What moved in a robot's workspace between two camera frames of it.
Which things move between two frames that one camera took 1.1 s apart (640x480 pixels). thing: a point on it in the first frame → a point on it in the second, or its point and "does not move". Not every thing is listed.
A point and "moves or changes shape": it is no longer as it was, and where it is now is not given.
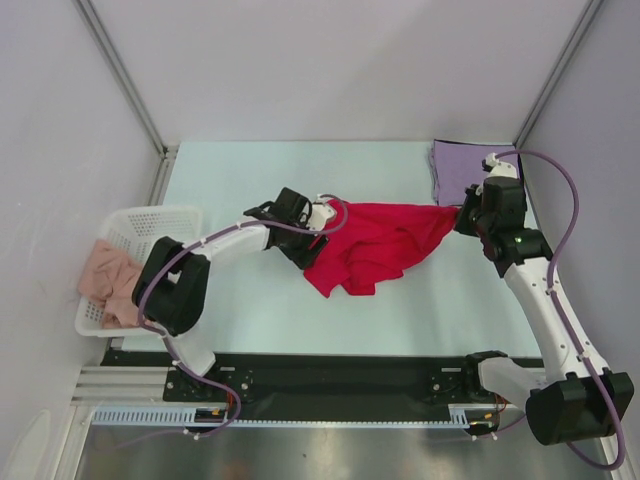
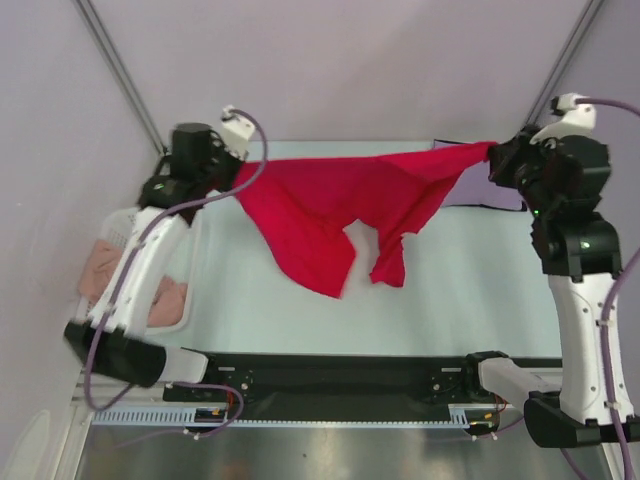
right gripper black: [474, 195] → [505, 155]
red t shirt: [371, 242] moves or changes shape
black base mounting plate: [328, 386] does not move
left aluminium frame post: [168, 153] does not move
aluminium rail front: [118, 384] does not move
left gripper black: [304, 257] → [235, 162]
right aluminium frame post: [559, 68] does not move
